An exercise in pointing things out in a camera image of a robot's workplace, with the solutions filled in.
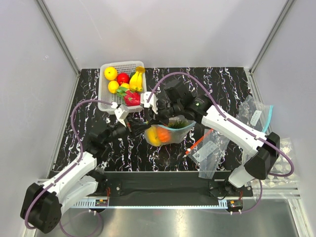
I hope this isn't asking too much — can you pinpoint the red zipper clear bag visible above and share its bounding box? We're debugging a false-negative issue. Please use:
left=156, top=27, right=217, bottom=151
left=185, top=129, right=230, bottom=179

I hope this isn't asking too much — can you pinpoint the aluminium frame post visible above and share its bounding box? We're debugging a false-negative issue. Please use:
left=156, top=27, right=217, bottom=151
left=249, top=0, right=297, bottom=75
left=34, top=0, right=81, bottom=75

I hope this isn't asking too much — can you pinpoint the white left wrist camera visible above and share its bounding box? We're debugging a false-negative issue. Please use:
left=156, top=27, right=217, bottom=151
left=111, top=102, right=129, bottom=127

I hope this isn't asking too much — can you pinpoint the toy dragon fruit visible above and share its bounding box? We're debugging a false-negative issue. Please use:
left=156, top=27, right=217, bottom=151
left=117, top=88, right=141, bottom=106

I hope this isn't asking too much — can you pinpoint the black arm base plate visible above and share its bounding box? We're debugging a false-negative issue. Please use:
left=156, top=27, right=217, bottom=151
left=91, top=171, right=253, bottom=207

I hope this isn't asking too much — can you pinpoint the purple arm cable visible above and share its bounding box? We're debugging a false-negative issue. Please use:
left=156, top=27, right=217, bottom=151
left=147, top=71, right=296, bottom=177
left=24, top=99, right=117, bottom=230

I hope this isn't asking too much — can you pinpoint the yellow toy mango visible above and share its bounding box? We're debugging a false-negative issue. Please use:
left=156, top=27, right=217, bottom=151
left=145, top=126, right=161, bottom=147

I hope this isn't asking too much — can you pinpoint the toy pineapple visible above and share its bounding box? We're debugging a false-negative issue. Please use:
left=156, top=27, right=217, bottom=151
left=167, top=119, right=189, bottom=129

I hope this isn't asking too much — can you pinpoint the white plastic fruit basket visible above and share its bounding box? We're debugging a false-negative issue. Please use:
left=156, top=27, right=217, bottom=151
left=98, top=61, right=147, bottom=115

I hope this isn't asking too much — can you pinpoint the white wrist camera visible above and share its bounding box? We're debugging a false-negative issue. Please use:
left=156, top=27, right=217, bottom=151
left=140, top=91, right=158, bottom=115
left=111, top=102, right=129, bottom=127

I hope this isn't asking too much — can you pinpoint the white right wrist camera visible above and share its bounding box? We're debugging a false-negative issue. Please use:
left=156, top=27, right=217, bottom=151
left=140, top=91, right=158, bottom=115

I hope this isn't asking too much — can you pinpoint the yellow toy banana bunch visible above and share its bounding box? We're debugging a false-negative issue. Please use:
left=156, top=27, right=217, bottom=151
left=129, top=67, right=146, bottom=92

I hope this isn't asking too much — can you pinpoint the teal zipper clear bag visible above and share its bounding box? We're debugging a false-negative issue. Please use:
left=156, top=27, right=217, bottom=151
left=144, top=116, right=196, bottom=147

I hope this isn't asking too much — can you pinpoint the left aluminium frame post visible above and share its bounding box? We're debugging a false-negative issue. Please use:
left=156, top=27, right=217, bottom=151
left=34, top=0, right=81, bottom=75

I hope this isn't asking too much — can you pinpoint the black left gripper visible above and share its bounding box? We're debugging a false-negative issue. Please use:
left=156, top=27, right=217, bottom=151
left=103, top=114, right=151, bottom=145

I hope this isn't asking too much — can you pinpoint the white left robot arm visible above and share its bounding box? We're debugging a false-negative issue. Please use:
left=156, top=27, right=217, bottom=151
left=20, top=116, right=149, bottom=234

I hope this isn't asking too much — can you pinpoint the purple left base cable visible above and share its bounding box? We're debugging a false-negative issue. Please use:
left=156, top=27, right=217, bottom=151
left=59, top=209, right=104, bottom=237

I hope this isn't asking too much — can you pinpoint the yellow toy lemon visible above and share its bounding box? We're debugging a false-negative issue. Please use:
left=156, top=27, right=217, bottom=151
left=120, top=83, right=130, bottom=89
left=108, top=80, right=119, bottom=94

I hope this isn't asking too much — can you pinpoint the orange toy tangerine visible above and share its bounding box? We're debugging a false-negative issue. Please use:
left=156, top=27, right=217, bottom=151
left=157, top=127, right=171, bottom=143

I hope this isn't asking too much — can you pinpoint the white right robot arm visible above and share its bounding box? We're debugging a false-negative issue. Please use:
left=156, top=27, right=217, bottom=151
left=161, top=79, right=280, bottom=196

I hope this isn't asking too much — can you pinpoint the black marble pattern mat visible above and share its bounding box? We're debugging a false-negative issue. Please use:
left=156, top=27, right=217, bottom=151
left=49, top=67, right=251, bottom=176

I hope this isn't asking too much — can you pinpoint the red toy apple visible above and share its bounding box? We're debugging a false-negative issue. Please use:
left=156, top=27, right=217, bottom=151
left=117, top=73, right=130, bottom=85

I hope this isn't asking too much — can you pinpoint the aluminium front rail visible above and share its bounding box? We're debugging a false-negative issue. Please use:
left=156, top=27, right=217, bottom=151
left=33, top=179, right=301, bottom=199

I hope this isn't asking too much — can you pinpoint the right aluminium frame post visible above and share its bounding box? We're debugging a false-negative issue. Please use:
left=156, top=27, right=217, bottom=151
left=249, top=0, right=297, bottom=75

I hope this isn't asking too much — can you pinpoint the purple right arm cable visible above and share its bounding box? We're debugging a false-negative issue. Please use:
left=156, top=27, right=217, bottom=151
left=147, top=71, right=296, bottom=177

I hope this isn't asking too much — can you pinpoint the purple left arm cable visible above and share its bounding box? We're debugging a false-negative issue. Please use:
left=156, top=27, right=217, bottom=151
left=24, top=99, right=117, bottom=230

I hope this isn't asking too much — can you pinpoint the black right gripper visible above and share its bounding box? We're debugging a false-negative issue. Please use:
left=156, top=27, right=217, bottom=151
left=148, top=100, right=182, bottom=126

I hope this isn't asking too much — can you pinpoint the white slotted cable duct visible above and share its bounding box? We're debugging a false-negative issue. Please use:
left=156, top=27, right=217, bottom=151
left=72, top=198, right=228, bottom=210

